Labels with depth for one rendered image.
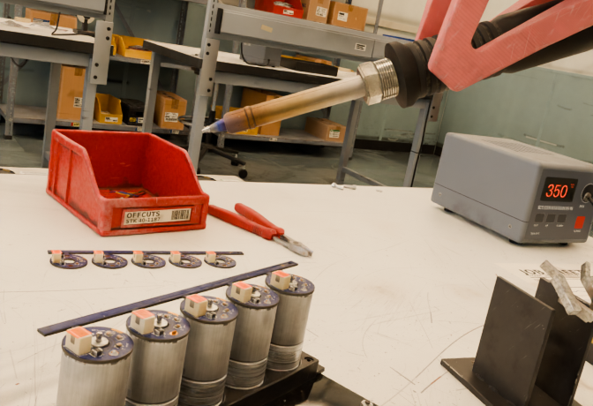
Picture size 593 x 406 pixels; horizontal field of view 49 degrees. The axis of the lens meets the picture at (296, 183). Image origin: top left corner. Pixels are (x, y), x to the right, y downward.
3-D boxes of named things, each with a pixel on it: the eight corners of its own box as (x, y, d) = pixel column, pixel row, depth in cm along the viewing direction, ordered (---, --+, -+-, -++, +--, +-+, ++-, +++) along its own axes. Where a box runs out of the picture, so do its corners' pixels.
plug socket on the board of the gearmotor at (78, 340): (96, 349, 23) (99, 333, 23) (75, 357, 22) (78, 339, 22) (83, 341, 23) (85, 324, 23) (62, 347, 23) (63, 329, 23)
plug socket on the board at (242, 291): (254, 299, 30) (256, 286, 30) (241, 304, 29) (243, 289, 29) (241, 293, 30) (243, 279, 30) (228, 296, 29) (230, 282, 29)
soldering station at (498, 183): (587, 249, 76) (611, 169, 73) (518, 250, 70) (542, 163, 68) (492, 207, 88) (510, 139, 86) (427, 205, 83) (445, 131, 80)
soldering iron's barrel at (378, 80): (231, 148, 23) (402, 99, 24) (219, 107, 23) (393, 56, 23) (230, 140, 25) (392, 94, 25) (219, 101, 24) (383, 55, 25)
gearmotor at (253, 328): (271, 394, 32) (289, 296, 30) (236, 412, 30) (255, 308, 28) (234, 372, 33) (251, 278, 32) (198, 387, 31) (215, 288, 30)
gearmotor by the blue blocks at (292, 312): (305, 376, 34) (324, 285, 33) (275, 392, 32) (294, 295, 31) (270, 356, 35) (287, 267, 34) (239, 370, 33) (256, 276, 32)
